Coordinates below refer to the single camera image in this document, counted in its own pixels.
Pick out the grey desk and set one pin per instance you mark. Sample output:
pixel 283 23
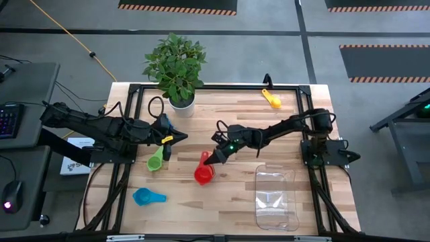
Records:
pixel 30 84

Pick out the black hazard-striped floor mat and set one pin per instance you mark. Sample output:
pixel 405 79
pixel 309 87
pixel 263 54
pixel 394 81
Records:
pixel 178 5
pixel 386 62
pixel 376 3

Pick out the black metal cart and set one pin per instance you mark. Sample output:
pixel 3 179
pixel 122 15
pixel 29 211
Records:
pixel 403 134

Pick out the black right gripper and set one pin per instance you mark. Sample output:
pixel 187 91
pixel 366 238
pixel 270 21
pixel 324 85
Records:
pixel 231 136

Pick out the green measuring cup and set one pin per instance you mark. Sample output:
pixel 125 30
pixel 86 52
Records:
pixel 154 164

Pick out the black diagonal beam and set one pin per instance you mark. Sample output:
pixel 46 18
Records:
pixel 64 146

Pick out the red measuring cup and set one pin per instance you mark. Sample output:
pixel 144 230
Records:
pixel 204 174

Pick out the light blue measuring cup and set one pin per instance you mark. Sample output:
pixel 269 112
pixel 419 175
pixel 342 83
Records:
pixel 142 196

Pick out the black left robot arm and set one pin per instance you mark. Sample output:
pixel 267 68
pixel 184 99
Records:
pixel 84 122

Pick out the black clamp bracket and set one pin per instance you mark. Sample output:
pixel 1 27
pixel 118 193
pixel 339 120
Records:
pixel 267 80

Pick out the small yellow measuring cup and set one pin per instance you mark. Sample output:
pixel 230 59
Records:
pixel 275 102

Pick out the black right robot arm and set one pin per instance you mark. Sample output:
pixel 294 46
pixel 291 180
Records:
pixel 285 126

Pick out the white printed booklet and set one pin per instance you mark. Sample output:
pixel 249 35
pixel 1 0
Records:
pixel 74 164

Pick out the black round desk knob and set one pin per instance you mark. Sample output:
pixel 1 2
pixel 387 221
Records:
pixel 44 220

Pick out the black backlit keyboard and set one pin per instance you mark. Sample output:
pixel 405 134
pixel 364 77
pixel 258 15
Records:
pixel 8 121

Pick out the green plant in white pot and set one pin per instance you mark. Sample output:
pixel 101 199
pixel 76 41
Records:
pixel 174 67

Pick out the black computer mouse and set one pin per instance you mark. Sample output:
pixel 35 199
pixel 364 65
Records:
pixel 12 196

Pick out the small blue measuring cup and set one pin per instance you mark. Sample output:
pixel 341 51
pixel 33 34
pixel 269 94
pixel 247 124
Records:
pixel 171 125

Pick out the silver metal bracket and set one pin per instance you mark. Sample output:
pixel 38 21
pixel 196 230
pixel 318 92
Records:
pixel 124 238
pixel 312 239

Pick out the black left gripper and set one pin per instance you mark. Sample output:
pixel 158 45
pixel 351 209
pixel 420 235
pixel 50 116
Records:
pixel 161 134

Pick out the black aluminium table frame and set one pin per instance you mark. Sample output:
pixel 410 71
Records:
pixel 218 86

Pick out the clear plastic basket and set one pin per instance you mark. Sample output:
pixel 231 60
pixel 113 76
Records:
pixel 279 201

